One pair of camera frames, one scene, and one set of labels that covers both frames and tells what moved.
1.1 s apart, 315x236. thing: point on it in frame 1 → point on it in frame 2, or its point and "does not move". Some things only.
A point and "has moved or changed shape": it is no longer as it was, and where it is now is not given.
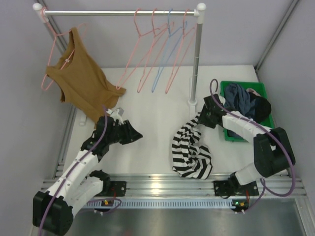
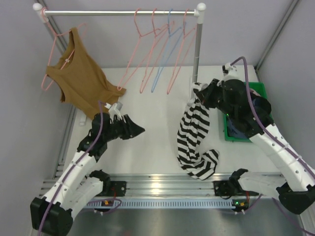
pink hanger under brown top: (44, 9) does not move
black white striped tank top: (190, 159) has moved or changed shape
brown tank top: (84, 86) does not move
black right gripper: (203, 119) → (205, 94)
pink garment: (252, 90) does not move
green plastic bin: (259, 87) does not move
